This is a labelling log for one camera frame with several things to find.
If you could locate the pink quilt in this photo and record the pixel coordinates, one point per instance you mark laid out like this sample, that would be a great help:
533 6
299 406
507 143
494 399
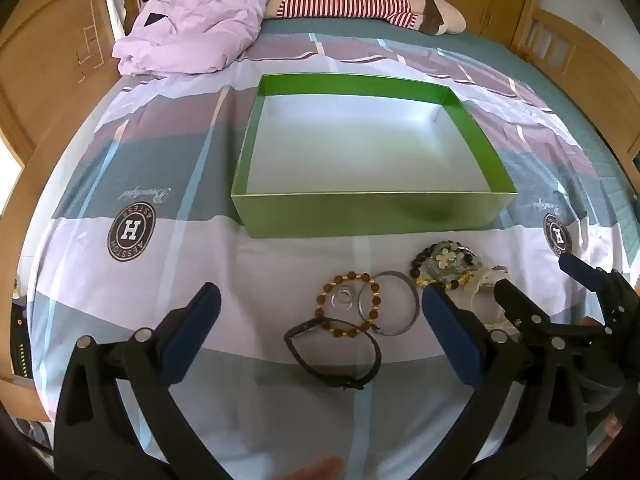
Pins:
200 25

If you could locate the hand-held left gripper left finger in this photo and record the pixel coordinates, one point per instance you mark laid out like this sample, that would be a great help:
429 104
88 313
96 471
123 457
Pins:
195 325

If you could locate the silver bangle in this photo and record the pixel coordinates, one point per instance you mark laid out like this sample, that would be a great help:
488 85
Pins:
395 273

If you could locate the pearl flower brooch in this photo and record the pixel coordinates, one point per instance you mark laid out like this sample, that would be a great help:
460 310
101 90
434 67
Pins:
442 257

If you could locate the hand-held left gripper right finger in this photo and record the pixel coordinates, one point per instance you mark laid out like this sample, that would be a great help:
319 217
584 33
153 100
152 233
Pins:
450 330

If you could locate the white cloth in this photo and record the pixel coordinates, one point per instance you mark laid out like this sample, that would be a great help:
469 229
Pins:
111 0

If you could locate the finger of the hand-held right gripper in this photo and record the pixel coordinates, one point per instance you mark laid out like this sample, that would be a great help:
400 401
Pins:
580 270
520 305

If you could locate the green cardboard box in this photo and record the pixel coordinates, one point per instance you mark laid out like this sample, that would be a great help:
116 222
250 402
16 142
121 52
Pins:
350 215

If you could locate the printed plaid bed sheet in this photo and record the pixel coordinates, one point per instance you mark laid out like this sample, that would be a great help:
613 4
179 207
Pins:
175 185

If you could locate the wooden bed rail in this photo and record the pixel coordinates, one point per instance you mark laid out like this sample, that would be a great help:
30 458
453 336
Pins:
590 70

